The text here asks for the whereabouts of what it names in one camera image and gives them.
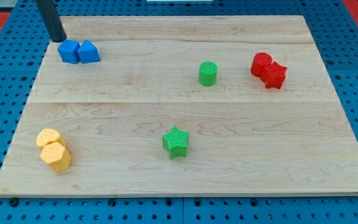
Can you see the red cylinder block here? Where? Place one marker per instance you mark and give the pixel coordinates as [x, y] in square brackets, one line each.
[260, 61]

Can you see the yellow hexagon block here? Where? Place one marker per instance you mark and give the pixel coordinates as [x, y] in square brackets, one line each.
[56, 156]

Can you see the green star block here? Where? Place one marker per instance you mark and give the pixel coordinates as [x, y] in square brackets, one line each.
[175, 142]

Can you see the blue cube block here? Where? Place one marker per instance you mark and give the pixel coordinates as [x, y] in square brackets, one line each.
[68, 51]

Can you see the green cylinder block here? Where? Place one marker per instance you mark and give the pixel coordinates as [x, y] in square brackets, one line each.
[208, 71]

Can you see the red star block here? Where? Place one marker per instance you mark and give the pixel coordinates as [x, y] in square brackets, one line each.
[274, 75]

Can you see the light wooden board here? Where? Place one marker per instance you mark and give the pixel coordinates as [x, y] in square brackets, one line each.
[245, 140]

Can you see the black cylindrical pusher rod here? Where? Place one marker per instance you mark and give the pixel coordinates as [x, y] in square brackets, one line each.
[51, 20]

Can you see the blue triangular block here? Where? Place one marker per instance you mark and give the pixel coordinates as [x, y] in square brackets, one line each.
[88, 52]

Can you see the yellow cylinder block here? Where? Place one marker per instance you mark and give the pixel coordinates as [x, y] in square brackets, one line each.
[48, 136]

